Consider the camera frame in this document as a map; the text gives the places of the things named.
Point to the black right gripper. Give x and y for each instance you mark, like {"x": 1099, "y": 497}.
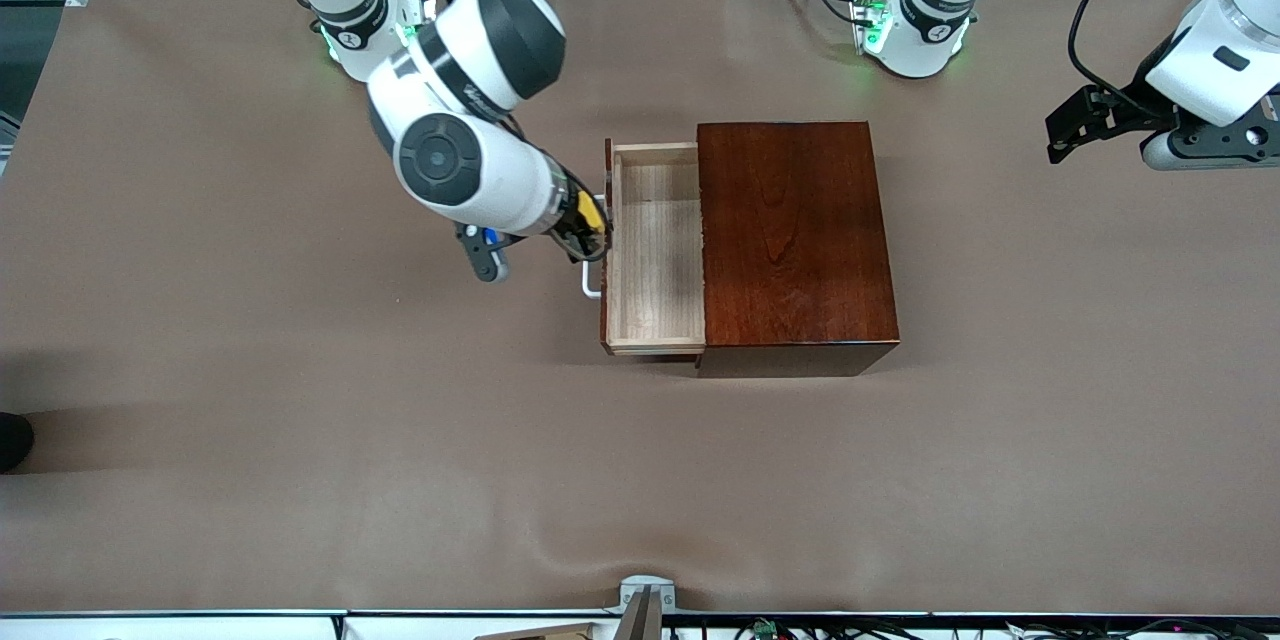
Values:
{"x": 572, "y": 226}

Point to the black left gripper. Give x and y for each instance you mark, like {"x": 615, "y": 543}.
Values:
{"x": 1128, "y": 113}

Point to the yellow block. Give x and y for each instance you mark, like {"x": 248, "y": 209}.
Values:
{"x": 589, "y": 212}

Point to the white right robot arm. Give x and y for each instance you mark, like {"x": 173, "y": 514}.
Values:
{"x": 470, "y": 170}

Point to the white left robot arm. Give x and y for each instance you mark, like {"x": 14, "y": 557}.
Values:
{"x": 1200, "y": 80}

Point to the dark wooden drawer cabinet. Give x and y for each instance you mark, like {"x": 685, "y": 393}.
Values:
{"x": 795, "y": 240}

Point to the large table cover sheet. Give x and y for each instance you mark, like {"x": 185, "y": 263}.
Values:
{"x": 400, "y": 470}

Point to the black rounded object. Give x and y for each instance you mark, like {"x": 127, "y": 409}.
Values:
{"x": 14, "y": 442}

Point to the grey metal clamp bracket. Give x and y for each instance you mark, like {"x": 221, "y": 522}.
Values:
{"x": 640, "y": 588}

